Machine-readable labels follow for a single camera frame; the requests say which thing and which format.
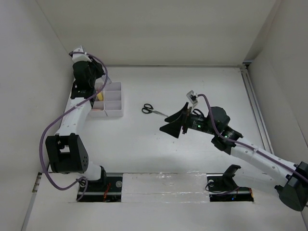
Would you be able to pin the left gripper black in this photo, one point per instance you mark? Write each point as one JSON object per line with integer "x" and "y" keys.
{"x": 97, "y": 67}

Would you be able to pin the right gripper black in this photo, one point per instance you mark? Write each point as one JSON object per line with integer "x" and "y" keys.
{"x": 187, "y": 118}

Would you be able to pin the yellow highlighter body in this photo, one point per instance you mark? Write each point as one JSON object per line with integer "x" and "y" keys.
{"x": 99, "y": 97}

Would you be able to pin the black-handled scissors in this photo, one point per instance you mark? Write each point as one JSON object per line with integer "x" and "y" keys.
{"x": 148, "y": 109}

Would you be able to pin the clear blue-capped glue bottle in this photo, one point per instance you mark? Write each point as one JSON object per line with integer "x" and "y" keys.
{"x": 106, "y": 80}

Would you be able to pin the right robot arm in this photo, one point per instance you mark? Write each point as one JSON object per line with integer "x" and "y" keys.
{"x": 291, "y": 179}

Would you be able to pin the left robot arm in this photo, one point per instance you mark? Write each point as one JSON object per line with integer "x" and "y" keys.
{"x": 65, "y": 149}

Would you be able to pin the white six-compartment organizer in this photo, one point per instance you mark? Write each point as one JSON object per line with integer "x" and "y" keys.
{"x": 112, "y": 103}

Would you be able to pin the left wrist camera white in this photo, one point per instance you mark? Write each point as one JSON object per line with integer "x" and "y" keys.
{"x": 79, "y": 54}

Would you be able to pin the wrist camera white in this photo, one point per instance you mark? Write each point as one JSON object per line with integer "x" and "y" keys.
{"x": 193, "y": 98}
{"x": 79, "y": 54}

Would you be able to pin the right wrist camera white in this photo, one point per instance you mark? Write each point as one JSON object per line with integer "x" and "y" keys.
{"x": 193, "y": 98}

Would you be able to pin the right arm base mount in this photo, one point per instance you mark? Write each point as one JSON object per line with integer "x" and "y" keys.
{"x": 222, "y": 187}

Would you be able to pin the aluminium rail right side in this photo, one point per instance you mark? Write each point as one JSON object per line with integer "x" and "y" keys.
{"x": 255, "y": 108}

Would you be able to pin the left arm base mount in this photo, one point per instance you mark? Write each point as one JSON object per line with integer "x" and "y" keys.
{"x": 107, "y": 191}

